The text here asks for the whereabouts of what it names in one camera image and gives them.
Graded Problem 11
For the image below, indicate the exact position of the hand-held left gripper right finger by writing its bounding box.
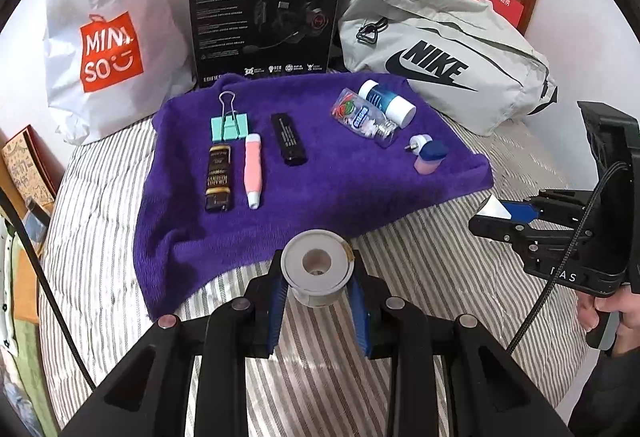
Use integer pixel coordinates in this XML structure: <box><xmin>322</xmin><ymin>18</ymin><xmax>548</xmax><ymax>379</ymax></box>
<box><xmin>350</xmin><ymin>249</ymin><xmax>576</xmax><ymax>437</ymax></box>

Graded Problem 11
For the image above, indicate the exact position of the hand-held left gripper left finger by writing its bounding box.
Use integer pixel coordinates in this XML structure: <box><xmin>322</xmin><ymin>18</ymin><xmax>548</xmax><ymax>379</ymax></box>
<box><xmin>60</xmin><ymin>247</ymin><xmax>288</xmax><ymax>437</ymax></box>

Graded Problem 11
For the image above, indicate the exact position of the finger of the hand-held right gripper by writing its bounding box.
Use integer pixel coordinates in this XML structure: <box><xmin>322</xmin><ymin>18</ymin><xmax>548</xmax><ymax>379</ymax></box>
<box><xmin>500</xmin><ymin>190</ymin><xmax>590</xmax><ymax>224</ymax></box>
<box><xmin>469</xmin><ymin>214</ymin><xmax>592</xmax><ymax>263</ymax></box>

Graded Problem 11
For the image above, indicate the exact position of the grey tape roll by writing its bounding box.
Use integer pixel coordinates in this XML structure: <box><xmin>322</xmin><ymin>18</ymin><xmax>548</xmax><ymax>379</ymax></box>
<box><xmin>280</xmin><ymin>229</ymin><xmax>357</xmax><ymax>309</ymax></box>

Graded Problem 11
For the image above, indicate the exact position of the pink bottle with blue cap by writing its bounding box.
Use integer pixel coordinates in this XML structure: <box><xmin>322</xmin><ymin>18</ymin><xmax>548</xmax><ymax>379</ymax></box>
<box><xmin>414</xmin><ymin>140</ymin><xmax>450</xmax><ymax>175</ymax></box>

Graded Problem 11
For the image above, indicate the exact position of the small white cap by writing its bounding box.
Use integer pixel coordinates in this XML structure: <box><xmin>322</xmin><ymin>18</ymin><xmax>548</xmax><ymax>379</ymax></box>
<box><xmin>404</xmin><ymin>133</ymin><xmax>435</xmax><ymax>159</ymax></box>

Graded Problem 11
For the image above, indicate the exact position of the pink and white pen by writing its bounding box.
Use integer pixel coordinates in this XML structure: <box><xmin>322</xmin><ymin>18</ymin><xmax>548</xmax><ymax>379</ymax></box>
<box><xmin>243</xmin><ymin>133</ymin><xmax>265</xmax><ymax>210</ymax></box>

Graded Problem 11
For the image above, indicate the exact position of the black and gold lighter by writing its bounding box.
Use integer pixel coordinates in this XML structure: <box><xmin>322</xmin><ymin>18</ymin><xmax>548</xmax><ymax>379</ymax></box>
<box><xmin>204</xmin><ymin>144</ymin><xmax>235</xmax><ymax>213</ymax></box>

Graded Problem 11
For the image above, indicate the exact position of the black rectangular stick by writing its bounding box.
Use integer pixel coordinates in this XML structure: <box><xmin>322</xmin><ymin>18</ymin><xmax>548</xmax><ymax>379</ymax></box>
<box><xmin>270</xmin><ymin>112</ymin><xmax>308</xmax><ymax>166</ymax></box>

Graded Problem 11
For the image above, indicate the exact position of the clear bottle with silver cap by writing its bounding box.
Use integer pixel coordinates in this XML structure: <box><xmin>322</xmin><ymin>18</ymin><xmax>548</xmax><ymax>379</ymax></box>
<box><xmin>330</xmin><ymin>87</ymin><xmax>398</xmax><ymax>149</ymax></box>

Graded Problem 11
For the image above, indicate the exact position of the person's right forearm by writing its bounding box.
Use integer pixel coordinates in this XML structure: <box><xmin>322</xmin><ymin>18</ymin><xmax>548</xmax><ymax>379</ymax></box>
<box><xmin>570</xmin><ymin>344</ymin><xmax>640</xmax><ymax>437</ymax></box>

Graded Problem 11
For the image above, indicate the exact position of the person's right hand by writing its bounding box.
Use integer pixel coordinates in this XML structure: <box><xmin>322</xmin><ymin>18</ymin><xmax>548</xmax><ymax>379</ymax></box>
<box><xmin>577</xmin><ymin>292</ymin><xmax>640</xmax><ymax>358</ymax></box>

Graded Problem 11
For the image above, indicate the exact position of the striped bed mattress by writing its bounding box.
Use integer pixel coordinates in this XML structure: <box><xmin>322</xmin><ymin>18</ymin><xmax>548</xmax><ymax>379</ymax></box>
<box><xmin>37</xmin><ymin>114</ymin><xmax>591</xmax><ymax>437</ymax></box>

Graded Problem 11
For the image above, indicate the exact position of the purple towel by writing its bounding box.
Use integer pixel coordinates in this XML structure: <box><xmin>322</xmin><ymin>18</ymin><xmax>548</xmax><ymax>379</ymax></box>
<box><xmin>135</xmin><ymin>73</ymin><xmax>496</xmax><ymax>322</ymax></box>

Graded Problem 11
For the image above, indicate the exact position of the white jar with blue label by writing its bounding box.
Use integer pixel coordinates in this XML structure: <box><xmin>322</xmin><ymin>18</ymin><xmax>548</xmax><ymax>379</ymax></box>
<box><xmin>357</xmin><ymin>78</ymin><xmax>417</xmax><ymax>128</ymax></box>

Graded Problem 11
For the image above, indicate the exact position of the green binder clip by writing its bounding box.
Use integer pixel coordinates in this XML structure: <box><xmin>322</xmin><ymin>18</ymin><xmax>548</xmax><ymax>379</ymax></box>
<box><xmin>210</xmin><ymin>90</ymin><xmax>250</xmax><ymax>143</ymax></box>

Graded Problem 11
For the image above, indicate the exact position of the grey waist bag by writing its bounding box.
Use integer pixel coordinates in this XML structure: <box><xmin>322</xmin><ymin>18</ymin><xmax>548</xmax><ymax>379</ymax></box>
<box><xmin>337</xmin><ymin>0</ymin><xmax>558</xmax><ymax>137</ymax></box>

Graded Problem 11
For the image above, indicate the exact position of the green cloth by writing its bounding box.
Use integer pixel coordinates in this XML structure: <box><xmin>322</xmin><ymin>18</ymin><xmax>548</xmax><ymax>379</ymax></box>
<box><xmin>7</xmin><ymin>317</ymin><xmax>58</xmax><ymax>437</ymax></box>

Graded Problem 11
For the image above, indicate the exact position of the orange cardboard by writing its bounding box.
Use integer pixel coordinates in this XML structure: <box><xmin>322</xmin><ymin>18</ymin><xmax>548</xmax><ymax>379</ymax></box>
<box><xmin>10</xmin><ymin>247</ymin><xmax>42</xmax><ymax>324</ymax></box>

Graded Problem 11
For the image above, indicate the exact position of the white black spotted cloth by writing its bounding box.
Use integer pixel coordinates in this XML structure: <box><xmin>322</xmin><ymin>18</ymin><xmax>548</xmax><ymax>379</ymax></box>
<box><xmin>0</xmin><ymin>217</ymin><xmax>26</xmax><ymax>358</ymax></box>

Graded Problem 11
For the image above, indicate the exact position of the brown patterned box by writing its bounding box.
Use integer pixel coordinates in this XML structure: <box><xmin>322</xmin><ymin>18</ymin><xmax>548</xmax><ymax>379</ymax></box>
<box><xmin>0</xmin><ymin>127</ymin><xmax>58</xmax><ymax>208</ymax></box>

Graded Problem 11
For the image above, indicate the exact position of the black headset box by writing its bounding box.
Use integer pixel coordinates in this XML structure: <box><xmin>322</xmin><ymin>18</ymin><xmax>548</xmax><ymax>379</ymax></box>
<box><xmin>187</xmin><ymin>0</ymin><xmax>347</xmax><ymax>90</ymax></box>

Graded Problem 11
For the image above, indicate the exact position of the white plastic shopping bag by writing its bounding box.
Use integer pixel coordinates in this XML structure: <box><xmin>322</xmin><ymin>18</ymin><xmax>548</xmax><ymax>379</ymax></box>
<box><xmin>42</xmin><ymin>0</ymin><xmax>198</xmax><ymax>145</ymax></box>

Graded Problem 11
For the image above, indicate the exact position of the black braided cable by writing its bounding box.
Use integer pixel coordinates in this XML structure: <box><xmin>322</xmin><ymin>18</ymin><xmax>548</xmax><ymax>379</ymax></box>
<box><xmin>504</xmin><ymin>161</ymin><xmax>628</xmax><ymax>354</ymax></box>

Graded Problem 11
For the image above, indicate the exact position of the black smooth cable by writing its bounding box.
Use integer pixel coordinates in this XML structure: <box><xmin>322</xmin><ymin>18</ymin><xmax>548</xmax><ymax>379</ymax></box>
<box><xmin>0</xmin><ymin>191</ymin><xmax>97</xmax><ymax>390</ymax></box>

